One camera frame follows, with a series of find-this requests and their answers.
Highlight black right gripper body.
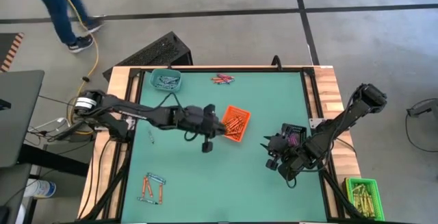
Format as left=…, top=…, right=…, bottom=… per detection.
left=266, top=123, right=299, bottom=181

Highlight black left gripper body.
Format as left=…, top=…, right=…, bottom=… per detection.
left=190, top=103, right=220, bottom=153

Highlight orange plastic basket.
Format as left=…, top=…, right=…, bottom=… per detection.
left=220, top=105, right=252, bottom=143

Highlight teal plastic bin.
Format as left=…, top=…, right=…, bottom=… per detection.
left=149, top=68, right=182, bottom=93

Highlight black plastic basket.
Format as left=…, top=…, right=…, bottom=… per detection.
left=282, top=123, right=308, bottom=146

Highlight green table mat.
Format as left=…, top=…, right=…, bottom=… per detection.
left=121, top=70, right=329, bottom=223

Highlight green plastic basket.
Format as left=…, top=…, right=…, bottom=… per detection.
left=344, top=177, right=385, bottom=221

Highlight black perforated metal case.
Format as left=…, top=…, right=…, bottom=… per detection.
left=102, top=31, right=194, bottom=82

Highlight grey metal stand foot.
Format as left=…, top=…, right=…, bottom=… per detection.
left=406, top=99, right=438, bottom=117

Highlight white blue plastic bottle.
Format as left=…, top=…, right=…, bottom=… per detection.
left=25, top=178, right=57, bottom=199

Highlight person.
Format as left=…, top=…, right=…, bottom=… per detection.
left=9, top=0, right=104, bottom=54

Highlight grey desk top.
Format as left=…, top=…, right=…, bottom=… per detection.
left=0, top=69, right=45, bottom=169

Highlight black mat orange striped edge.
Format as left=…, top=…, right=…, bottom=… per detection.
left=0, top=32, right=25, bottom=73

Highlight black table edge frame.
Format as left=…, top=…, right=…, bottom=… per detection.
left=77, top=66, right=369, bottom=224

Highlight yellow cable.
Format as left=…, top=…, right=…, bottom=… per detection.
left=50, top=0, right=100, bottom=136

